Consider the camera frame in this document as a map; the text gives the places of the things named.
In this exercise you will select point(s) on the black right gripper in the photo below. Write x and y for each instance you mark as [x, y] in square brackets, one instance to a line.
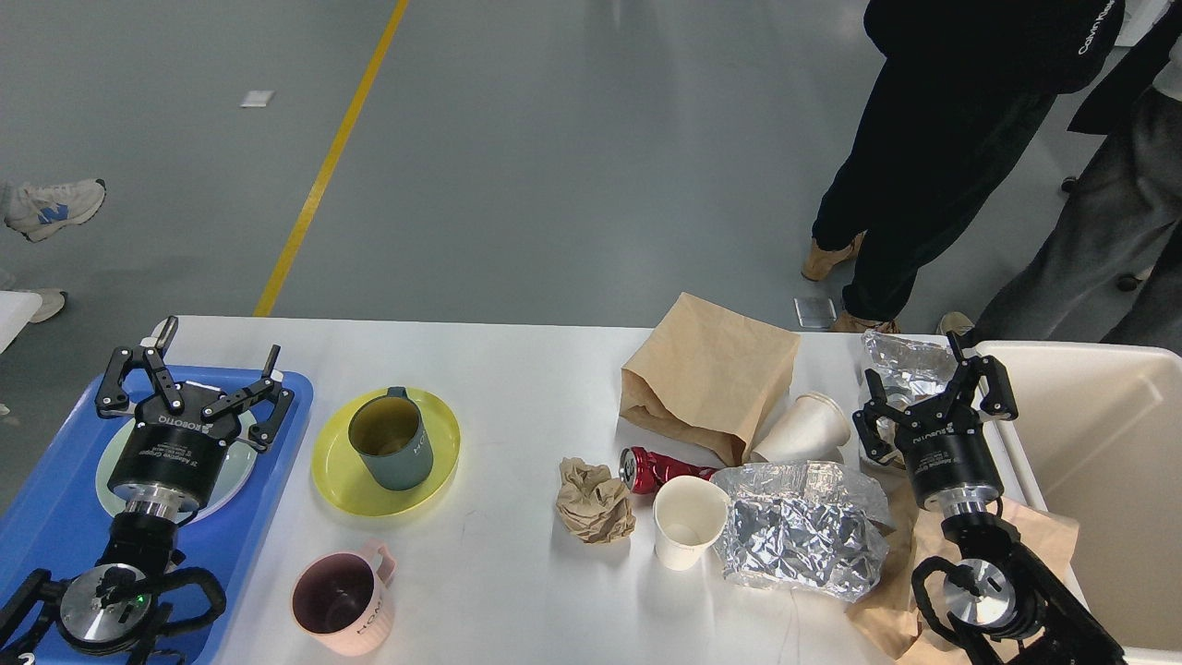
[941, 444]

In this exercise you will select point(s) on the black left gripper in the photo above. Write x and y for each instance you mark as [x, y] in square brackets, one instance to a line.
[222, 415]

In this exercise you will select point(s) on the yellow plastic plate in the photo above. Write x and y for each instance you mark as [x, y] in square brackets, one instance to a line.
[342, 478]

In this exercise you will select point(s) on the dark green mug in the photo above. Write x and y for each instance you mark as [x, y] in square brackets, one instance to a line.
[390, 435]

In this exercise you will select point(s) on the pink ribbed mug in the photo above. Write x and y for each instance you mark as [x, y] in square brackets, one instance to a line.
[342, 599]

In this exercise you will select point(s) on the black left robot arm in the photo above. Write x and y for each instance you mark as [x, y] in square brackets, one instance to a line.
[139, 591]

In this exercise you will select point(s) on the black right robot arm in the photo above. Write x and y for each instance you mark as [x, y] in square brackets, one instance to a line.
[999, 589]

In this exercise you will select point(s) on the small crumpled foil bag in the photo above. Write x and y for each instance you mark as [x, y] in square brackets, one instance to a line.
[927, 368]

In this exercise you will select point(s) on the pale green plate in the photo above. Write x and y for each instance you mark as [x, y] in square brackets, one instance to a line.
[171, 468]

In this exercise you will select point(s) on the tipped white paper cup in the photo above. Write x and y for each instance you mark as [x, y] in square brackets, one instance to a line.
[812, 428]

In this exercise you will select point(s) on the large crumpled foil sheet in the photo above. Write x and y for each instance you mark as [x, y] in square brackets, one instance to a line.
[814, 524]

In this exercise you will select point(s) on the beige plastic bin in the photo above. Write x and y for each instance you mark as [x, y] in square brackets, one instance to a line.
[1098, 439]

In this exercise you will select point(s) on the blue plastic tray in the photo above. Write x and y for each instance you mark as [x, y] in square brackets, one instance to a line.
[57, 523]

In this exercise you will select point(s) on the white table corner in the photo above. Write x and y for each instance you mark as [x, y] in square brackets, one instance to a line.
[16, 310]

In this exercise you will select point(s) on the flat brown paper sheet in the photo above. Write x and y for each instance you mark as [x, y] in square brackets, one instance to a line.
[888, 614]

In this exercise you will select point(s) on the brown paper bag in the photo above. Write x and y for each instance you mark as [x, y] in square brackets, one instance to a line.
[709, 376]

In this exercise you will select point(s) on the white blue sneaker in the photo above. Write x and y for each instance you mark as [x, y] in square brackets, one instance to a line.
[38, 212]

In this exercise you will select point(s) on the upright white paper cup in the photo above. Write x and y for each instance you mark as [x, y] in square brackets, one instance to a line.
[690, 514]

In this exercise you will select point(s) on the person in grey trousers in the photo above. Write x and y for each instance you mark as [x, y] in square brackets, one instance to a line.
[1127, 197]

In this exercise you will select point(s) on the crushed red soda can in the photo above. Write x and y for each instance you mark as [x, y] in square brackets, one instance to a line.
[643, 472]

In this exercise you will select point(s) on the person in black clothes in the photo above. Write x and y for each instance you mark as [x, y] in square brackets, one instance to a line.
[963, 89]

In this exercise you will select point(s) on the crumpled brown paper ball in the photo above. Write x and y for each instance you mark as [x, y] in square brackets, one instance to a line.
[592, 504]

